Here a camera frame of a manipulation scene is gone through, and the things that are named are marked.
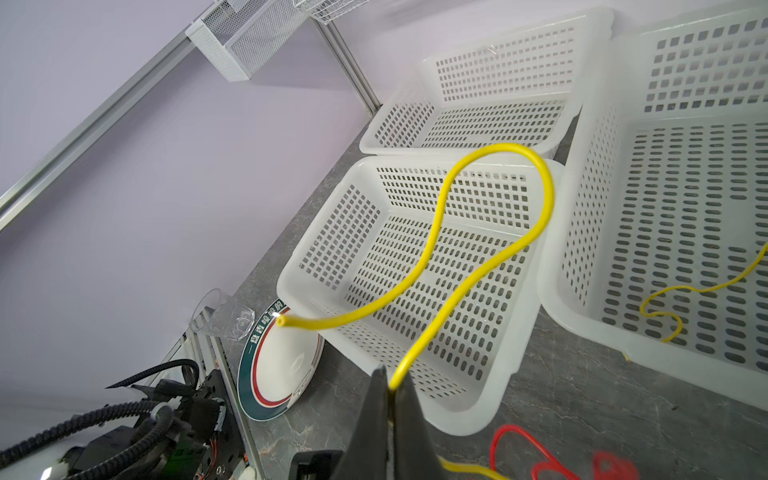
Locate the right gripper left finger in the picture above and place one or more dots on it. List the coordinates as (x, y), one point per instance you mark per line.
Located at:
(367, 452)

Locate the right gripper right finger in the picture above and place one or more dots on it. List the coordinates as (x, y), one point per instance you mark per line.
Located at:
(414, 455)

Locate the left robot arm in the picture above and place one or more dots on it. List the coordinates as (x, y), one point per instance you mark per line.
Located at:
(182, 427)

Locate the white plate green rim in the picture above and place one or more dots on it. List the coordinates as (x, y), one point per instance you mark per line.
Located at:
(276, 365)

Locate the clear glass cup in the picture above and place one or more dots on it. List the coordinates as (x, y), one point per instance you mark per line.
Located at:
(221, 315)

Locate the front white plastic basket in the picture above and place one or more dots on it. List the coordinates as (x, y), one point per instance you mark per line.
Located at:
(370, 234)

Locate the back right white basket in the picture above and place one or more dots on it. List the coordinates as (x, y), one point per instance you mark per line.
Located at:
(657, 245)

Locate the back left white basket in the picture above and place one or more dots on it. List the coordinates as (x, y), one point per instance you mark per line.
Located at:
(524, 86)

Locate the white mesh wall box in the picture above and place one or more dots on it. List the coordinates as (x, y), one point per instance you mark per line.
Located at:
(239, 37)

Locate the white wire wall shelf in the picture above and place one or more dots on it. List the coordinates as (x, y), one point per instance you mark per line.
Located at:
(326, 11)

